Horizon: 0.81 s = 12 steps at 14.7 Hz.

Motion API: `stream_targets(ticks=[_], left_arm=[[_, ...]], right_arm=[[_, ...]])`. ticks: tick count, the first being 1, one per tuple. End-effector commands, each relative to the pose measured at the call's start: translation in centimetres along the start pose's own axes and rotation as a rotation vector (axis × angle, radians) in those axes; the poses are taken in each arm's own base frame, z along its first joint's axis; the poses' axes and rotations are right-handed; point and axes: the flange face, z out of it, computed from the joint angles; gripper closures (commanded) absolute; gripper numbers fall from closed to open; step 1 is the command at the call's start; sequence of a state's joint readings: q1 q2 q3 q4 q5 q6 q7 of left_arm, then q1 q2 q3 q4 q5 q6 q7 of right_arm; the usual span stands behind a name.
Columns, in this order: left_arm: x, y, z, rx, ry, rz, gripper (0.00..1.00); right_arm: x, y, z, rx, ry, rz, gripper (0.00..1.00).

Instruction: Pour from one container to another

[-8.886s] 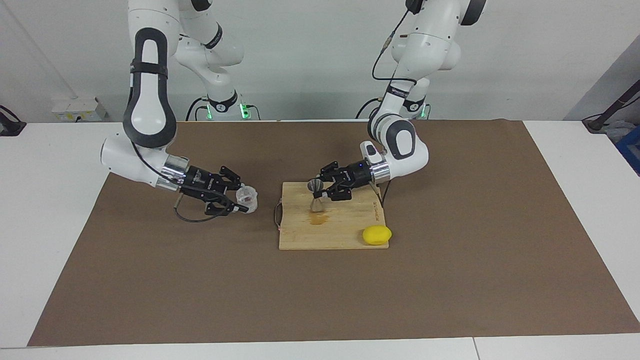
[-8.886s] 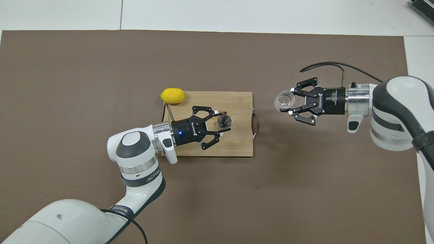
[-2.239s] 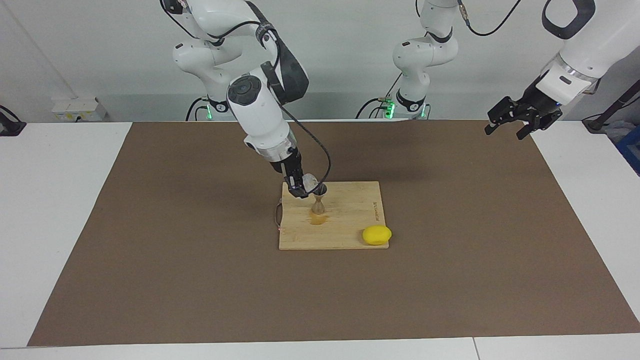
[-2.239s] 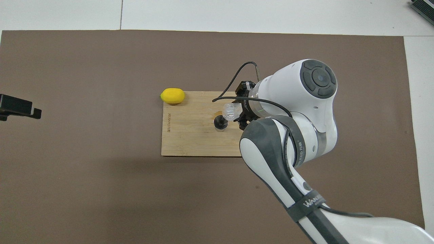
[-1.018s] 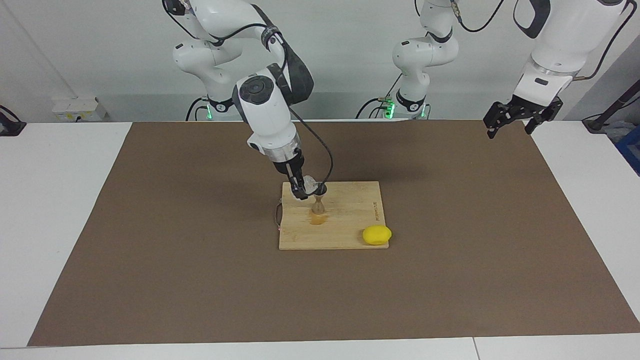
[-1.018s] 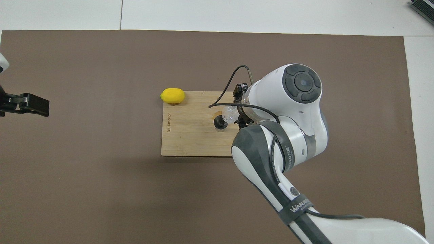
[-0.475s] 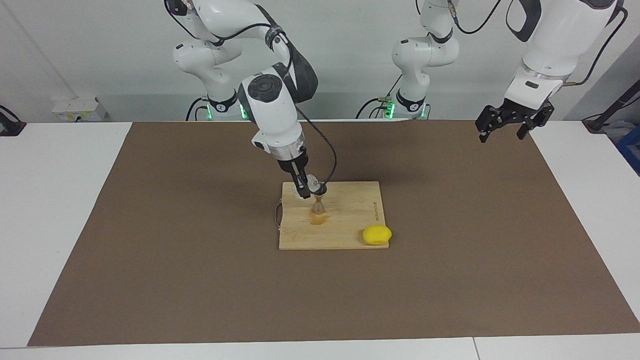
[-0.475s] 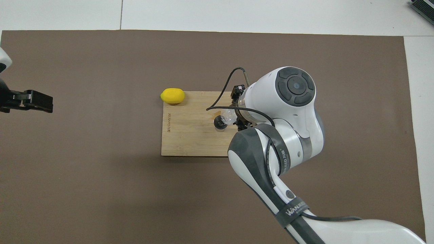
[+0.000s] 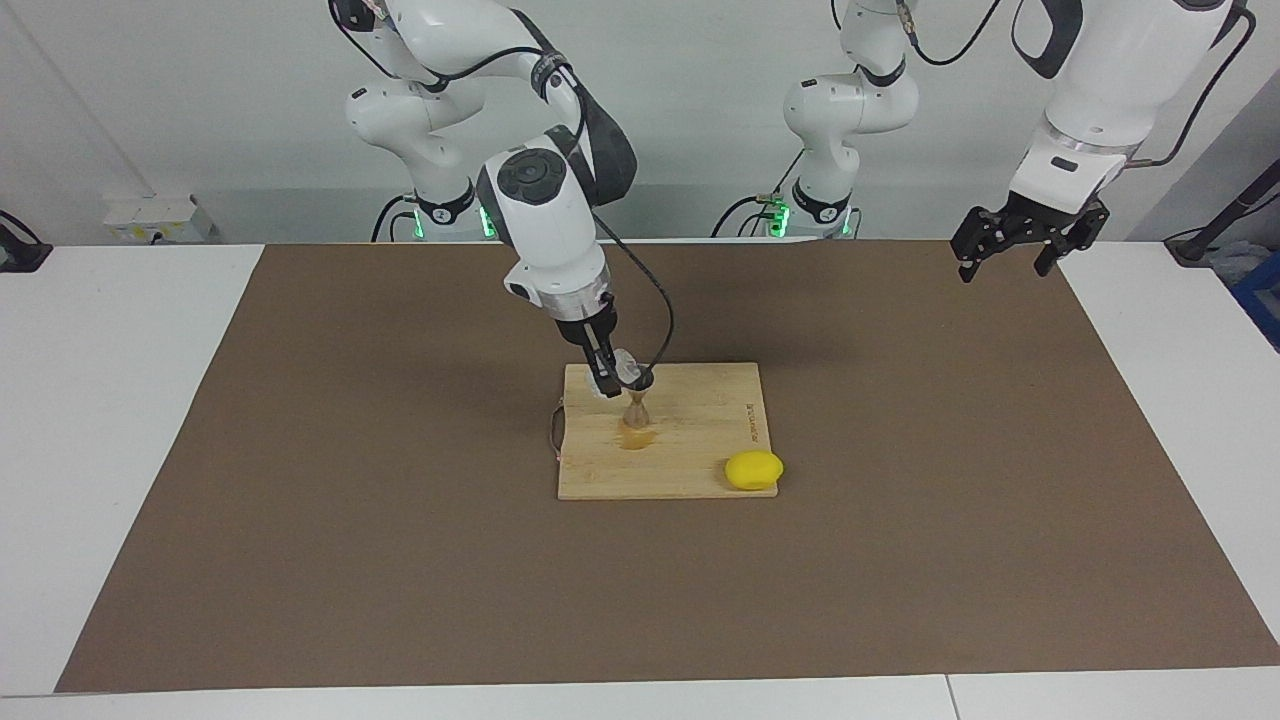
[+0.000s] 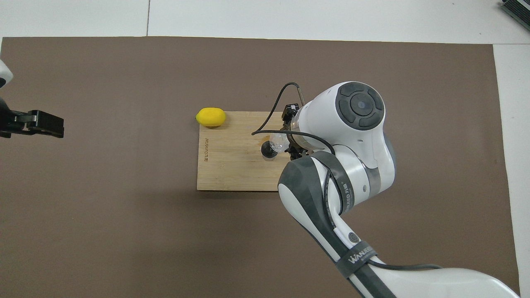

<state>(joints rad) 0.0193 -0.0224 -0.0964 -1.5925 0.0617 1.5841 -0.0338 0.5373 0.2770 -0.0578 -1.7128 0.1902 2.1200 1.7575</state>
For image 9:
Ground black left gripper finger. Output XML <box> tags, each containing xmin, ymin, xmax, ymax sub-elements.
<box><xmin>1034</xmin><ymin>203</ymin><xmax>1112</xmax><ymax>279</ymax></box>
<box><xmin>949</xmin><ymin>205</ymin><xmax>1017</xmax><ymax>285</ymax></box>

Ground bamboo cutting board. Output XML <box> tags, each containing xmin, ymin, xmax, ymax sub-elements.
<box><xmin>548</xmin><ymin>362</ymin><xmax>779</xmax><ymax>500</ymax></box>

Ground yellow lemon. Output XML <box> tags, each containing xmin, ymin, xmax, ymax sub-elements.
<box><xmin>725</xmin><ymin>451</ymin><xmax>785</xmax><ymax>491</ymax></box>

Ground black stand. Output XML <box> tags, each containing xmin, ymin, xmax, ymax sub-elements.
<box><xmin>1165</xmin><ymin>158</ymin><xmax>1280</xmax><ymax>266</ymax></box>

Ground blue crate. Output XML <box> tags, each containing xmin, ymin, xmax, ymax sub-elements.
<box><xmin>1228</xmin><ymin>250</ymin><xmax>1280</xmax><ymax>353</ymax></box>

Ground brown table mat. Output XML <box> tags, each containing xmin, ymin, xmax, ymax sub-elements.
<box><xmin>55</xmin><ymin>240</ymin><xmax>1280</xmax><ymax>693</ymax></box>

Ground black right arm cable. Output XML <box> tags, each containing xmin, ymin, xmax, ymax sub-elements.
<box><xmin>335</xmin><ymin>0</ymin><xmax>677</xmax><ymax>391</ymax></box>

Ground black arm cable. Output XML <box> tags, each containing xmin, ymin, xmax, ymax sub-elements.
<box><xmin>900</xmin><ymin>0</ymin><xmax>1257</xmax><ymax>168</ymax></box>
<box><xmin>335</xmin><ymin>0</ymin><xmax>677</xmax><ymax>391</ymax></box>

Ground black left base cable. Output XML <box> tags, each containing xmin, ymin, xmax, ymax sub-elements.
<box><xmin>712</xmin><ymin>150</ymin><xmax>807</xmax><ymax>239</ymax></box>

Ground black base cable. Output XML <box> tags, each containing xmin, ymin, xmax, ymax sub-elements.
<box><xmin>712</xmin><ymin>150</ymin><xmax>807</xmax><ymax>239</ymax></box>
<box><xmin>372</xmin><ymin>195</ymin><xmax>421</xmax><ymax>242</ymax></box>

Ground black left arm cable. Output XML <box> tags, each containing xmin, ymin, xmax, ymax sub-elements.
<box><xmin>900</xmin><ymin>0</ymin><xmax>1257</xmax><ymax>168</ymax></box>

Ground black right base cable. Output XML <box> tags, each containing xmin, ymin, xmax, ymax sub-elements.
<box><xmin>372</xmin><ymin>195</ymin><xmax>421</xmax><ymax>242</ymax></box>

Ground white wall socket box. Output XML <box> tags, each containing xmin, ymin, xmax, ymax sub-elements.
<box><xmin>105</xmin><ymin>195</ymin><xmax>216</xmax><ymax>244</ymax></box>

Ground black clamp mount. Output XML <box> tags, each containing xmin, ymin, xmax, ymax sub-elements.
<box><xmin>0</xmin><ymin>210</ymin><xmax>53</xmax><ymax>273</ymax></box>

